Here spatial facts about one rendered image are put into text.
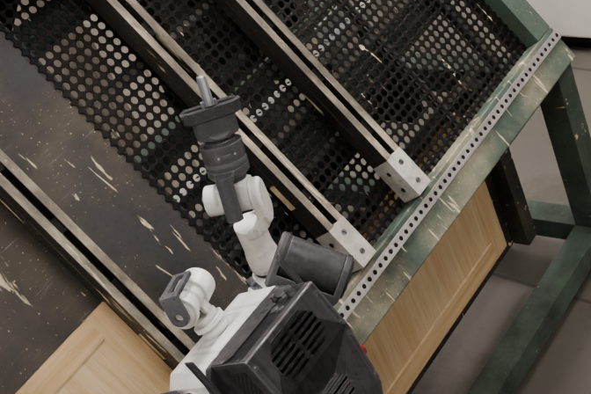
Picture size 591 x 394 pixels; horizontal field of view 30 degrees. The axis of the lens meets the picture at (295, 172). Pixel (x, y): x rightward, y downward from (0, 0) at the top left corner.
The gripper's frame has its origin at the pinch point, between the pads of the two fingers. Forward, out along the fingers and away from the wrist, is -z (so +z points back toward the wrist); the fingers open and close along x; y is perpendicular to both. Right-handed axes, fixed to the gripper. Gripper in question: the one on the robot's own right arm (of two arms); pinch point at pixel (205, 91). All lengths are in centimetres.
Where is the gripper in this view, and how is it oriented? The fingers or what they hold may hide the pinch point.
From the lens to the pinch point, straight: 220.2
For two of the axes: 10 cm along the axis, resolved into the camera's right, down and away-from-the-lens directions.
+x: -9.3, 3.2, -1.7
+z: 2.5, 9.2, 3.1
